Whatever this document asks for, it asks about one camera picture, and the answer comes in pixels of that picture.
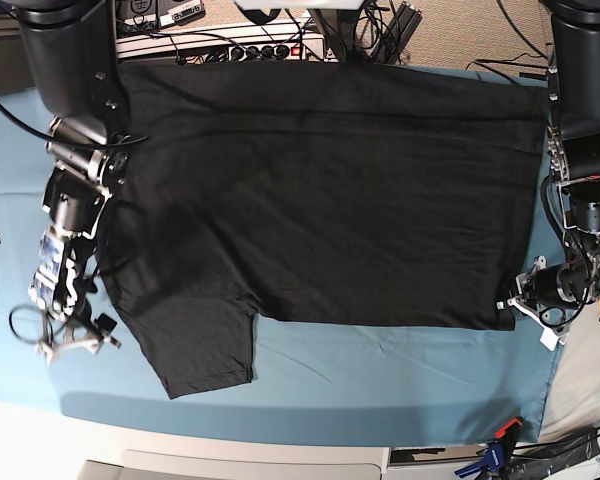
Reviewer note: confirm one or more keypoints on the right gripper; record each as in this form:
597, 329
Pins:
78, 334

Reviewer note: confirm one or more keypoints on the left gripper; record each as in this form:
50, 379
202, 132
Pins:
545, 293

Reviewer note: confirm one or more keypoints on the black T-shirt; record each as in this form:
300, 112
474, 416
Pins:
319, 193

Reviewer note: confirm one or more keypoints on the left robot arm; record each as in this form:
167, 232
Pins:
570, 193

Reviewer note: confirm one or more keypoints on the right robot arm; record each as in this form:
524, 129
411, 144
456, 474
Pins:
70, 46

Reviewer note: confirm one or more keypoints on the orange blue clamp bottom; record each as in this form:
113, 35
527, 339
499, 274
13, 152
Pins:
494, 461

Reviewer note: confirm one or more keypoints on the black bag bottom right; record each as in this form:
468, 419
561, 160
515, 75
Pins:
554, 457

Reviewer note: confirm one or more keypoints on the blue table cloth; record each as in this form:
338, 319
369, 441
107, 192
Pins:
314, 384

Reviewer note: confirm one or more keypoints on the white box bottom edge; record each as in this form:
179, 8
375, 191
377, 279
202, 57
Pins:
145, 465

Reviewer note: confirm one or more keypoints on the white power strip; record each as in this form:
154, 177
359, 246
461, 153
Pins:
309, 50

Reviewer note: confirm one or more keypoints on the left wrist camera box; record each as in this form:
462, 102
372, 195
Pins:
551, 339

